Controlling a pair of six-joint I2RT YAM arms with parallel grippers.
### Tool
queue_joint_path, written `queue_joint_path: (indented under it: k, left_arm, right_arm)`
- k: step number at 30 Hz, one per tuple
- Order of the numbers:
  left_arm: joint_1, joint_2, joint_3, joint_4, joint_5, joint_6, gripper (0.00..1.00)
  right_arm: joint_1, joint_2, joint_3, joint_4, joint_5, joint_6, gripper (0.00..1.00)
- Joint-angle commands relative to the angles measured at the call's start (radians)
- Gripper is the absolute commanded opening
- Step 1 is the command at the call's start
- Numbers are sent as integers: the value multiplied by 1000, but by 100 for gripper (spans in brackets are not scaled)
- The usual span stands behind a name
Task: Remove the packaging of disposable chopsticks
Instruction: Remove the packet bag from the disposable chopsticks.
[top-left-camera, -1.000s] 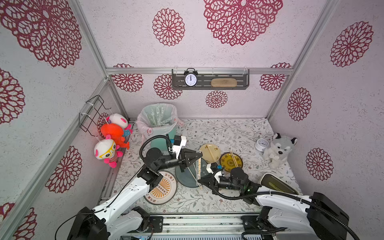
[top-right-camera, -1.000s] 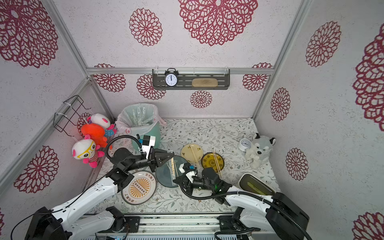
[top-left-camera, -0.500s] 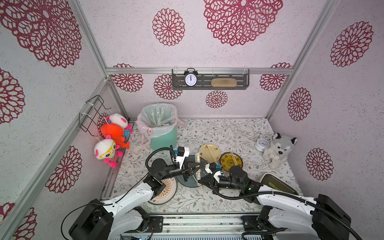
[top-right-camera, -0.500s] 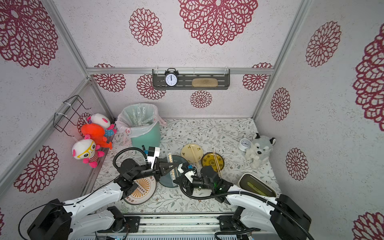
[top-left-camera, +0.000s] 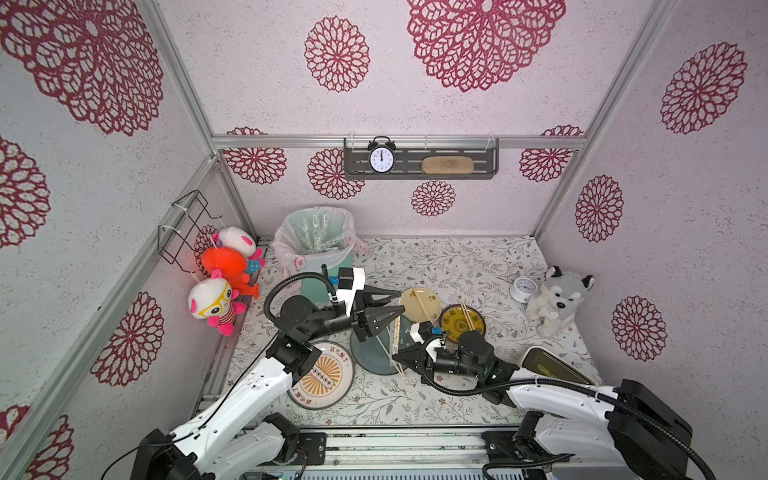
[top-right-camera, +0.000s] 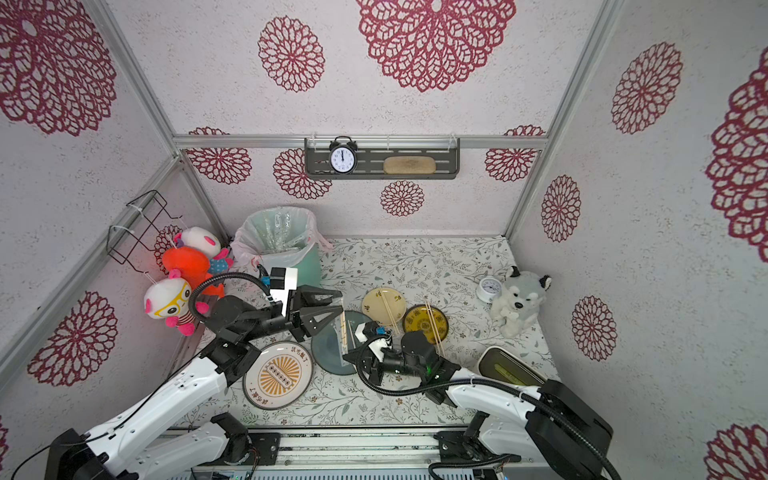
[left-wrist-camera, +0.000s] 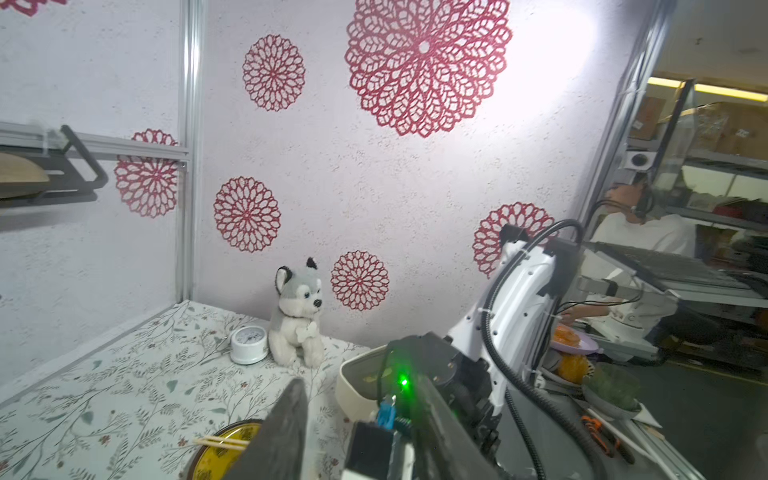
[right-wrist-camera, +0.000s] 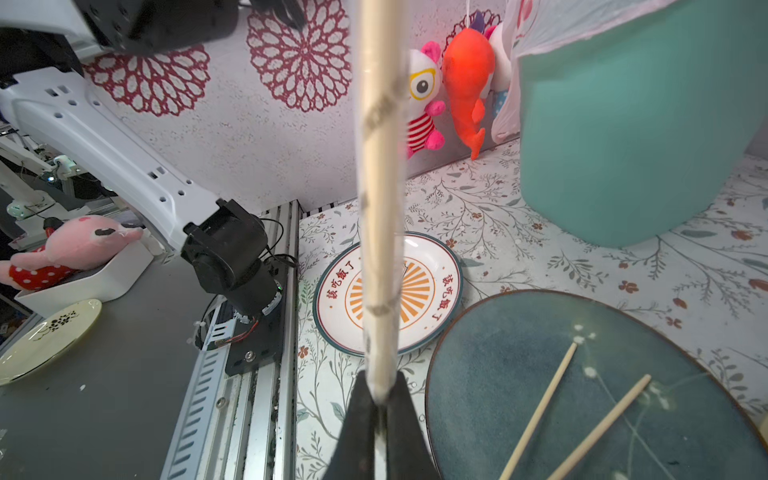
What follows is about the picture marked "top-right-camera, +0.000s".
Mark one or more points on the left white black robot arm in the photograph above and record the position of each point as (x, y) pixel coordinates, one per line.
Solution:
(125, 447)

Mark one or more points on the black wire wall rack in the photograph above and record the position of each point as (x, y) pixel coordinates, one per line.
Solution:
(147, 234)

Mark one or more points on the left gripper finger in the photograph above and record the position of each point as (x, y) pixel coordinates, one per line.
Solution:
(310, 296)
(310, 321)

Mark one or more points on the grey husky plush toy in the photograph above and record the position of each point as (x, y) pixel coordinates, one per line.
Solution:
(517, 307)

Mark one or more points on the dark green glass plate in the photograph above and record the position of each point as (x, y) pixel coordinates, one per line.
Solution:
(324, 348)

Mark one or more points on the green trash bin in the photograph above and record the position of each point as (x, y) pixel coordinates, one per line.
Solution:
(309, 264)

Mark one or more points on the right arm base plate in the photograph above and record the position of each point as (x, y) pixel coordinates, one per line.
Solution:
(457, 449)

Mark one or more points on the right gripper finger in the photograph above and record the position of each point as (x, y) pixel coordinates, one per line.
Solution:
(369, 368)
(366, 331)

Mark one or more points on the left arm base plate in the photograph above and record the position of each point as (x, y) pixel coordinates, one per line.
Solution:
(260, 449)

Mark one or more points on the black alarm clock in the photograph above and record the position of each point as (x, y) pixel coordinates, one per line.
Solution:
(343, 154)

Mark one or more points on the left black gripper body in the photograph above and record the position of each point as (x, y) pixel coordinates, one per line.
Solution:
(298, 315)

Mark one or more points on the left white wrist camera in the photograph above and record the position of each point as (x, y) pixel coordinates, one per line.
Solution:
(283, 280)

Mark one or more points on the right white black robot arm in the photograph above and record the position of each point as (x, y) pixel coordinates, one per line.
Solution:
(547, 424)

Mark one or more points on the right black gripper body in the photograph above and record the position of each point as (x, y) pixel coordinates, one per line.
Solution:
(372, 358)

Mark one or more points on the cream small plate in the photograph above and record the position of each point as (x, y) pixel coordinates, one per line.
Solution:
(372, 305)

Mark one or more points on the white orange sunburst plate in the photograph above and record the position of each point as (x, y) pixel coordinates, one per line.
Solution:
(279, 376)

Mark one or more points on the small white alarm clock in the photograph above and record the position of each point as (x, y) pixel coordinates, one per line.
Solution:
(488, 289)

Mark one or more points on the white digital scale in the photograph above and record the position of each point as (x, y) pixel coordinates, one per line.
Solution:
(498, 364)

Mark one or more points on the wooden brush on shelf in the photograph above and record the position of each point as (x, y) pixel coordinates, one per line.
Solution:
(409, 165)

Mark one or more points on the pink white plush toy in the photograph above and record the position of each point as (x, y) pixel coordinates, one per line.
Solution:
(204, 241)

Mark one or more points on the white plush with yellow glasses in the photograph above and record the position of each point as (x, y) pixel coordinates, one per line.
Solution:
(169, 299)

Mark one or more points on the floral table mat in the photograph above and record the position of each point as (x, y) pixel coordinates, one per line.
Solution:
(443, 271)

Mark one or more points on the yellow patterned plate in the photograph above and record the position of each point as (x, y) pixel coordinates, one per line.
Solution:
(416, 319)

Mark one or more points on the grey wall shelf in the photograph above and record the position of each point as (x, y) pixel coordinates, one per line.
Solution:
(371, 155)

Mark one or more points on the red plush toy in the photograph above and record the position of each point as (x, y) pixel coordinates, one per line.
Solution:
(187, 263)

